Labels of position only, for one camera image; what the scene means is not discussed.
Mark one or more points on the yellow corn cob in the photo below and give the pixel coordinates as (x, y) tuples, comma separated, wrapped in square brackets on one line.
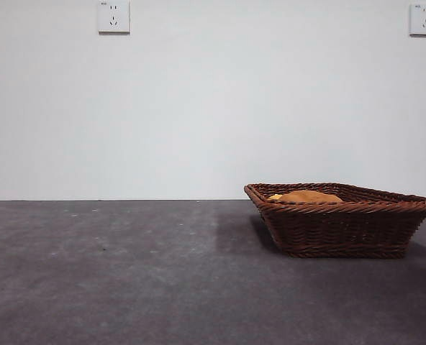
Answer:
[(275, 197)]

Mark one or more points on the brown potato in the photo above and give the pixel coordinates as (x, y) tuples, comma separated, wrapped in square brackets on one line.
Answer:
[(308, 197)]

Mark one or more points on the brown woven wicker basket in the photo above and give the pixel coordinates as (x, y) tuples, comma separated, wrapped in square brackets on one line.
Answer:
[(342, 230)]

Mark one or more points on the white wall socket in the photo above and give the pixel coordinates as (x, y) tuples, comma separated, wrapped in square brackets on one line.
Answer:
[(113, 16), (425, 19)]

